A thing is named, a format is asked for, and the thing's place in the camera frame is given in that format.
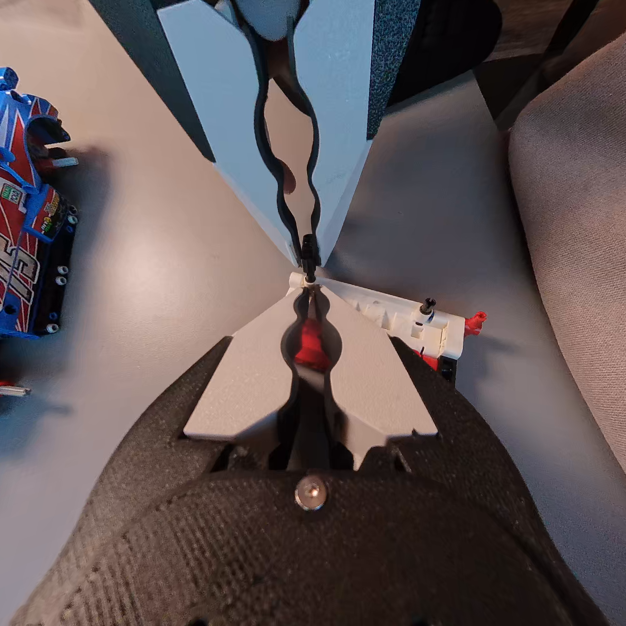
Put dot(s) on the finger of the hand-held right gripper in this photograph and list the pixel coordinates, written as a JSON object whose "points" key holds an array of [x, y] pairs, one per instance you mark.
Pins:
{"points": [[220, 98], [342, 98]]}

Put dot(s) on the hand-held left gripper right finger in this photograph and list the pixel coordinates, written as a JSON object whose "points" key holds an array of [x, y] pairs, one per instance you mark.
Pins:
{"points": [[381, 391]]}

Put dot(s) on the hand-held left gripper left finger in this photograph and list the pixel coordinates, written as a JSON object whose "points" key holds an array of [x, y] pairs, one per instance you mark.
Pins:
{"points": [[239, 391]]}

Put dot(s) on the white red lego assembly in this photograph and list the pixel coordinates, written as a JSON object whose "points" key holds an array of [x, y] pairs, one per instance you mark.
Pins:
{"points": [[391, 313]]}

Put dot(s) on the small red lego pin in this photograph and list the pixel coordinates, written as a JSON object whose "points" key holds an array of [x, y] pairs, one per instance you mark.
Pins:
{"points": [[474, 323]]}

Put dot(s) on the blue white lego race car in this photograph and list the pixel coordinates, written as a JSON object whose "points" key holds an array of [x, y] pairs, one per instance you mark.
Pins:
{"points": [[29, 220]]}

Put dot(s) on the person's right hand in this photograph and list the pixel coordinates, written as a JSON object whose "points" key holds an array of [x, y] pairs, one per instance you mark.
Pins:
{"points": [[283, 68]]}

